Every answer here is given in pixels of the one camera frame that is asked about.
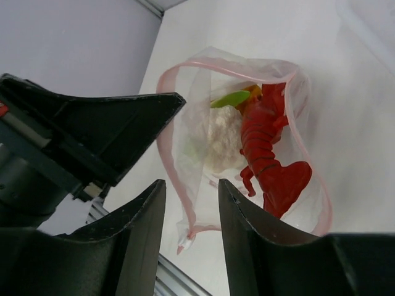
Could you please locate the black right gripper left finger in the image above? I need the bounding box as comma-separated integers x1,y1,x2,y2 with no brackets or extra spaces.
1,179,166,295

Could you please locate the red toy lobster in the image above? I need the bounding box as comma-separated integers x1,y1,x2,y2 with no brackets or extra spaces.
240,83,312,218

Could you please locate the green toy leaf piece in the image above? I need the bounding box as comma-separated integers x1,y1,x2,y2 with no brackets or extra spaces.
210,90,251,109

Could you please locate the orange toy food piece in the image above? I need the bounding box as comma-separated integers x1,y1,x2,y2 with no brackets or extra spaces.
235,84,262,115

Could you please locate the aluminium mounting rail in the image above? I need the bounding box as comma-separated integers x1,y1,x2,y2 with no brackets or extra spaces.
86,197,211,296

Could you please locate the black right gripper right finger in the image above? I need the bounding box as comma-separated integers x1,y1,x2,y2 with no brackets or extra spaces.
218,179,394,295

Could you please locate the white toy cauliflower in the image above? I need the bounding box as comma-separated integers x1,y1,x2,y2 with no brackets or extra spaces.
204,105,246,174

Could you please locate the clear zip top bag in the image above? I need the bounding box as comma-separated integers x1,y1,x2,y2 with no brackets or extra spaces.
156,47,333,251

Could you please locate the left aluminium corner post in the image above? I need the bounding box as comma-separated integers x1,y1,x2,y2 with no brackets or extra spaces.
140,0,177,18

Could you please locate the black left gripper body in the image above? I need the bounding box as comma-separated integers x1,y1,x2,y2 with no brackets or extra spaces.
1,86,108,228

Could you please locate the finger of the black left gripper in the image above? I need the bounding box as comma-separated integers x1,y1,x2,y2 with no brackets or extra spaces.
1,73,186,186

